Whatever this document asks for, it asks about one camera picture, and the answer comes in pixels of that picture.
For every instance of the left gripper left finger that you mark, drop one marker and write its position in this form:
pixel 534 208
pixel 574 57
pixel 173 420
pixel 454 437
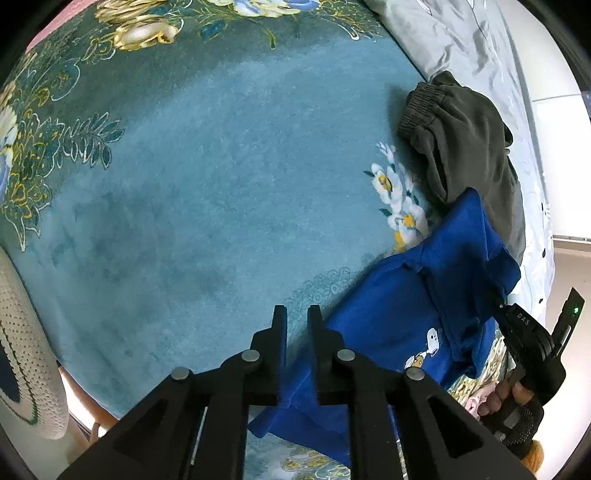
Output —
pixel 193 426

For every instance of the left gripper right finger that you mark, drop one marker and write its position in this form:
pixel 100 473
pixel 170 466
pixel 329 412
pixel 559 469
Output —
pixel 402 425

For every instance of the blue sweatshirt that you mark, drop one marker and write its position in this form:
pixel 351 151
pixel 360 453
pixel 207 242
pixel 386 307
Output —
pixel 434 301

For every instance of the gloved right hand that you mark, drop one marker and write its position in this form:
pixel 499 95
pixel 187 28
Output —
pixel 513 414

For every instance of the white knitted cushion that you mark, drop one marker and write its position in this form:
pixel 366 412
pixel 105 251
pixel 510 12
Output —
pixel 31 386

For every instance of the dark grey pants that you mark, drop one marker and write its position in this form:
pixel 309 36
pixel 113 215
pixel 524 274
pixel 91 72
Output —
pixel 462 142

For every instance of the teal floral bed blanket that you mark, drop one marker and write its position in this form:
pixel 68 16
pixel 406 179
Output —
pixel 178 170

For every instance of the grey floral duvet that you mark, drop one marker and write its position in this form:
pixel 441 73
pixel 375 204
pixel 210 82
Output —
pixel 471 40

